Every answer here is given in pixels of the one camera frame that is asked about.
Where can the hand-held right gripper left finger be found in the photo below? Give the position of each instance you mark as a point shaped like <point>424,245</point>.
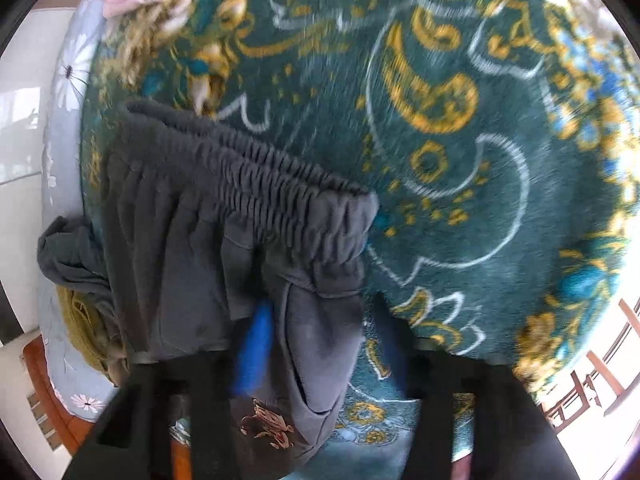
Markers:
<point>255,345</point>

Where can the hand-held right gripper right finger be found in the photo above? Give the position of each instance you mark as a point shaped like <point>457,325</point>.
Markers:
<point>395,345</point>

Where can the dark grey pants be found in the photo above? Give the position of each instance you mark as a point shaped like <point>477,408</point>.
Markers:
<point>200,260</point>

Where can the olive yellow garment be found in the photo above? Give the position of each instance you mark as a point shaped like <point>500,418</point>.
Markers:
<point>82,330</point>

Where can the wooden chair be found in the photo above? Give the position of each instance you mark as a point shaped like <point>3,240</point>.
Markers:
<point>595,375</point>

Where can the dark grey crumpled garment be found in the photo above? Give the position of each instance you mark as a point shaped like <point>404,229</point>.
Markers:
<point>70,255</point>

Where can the wooden bed headboard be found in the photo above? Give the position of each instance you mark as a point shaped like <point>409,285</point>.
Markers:
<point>65,425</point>

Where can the white glossy wardrobe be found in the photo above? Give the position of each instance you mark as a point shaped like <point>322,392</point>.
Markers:
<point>25,135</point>

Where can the blue daisy print duvet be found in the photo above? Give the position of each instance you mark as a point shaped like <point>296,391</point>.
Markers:
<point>67,85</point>

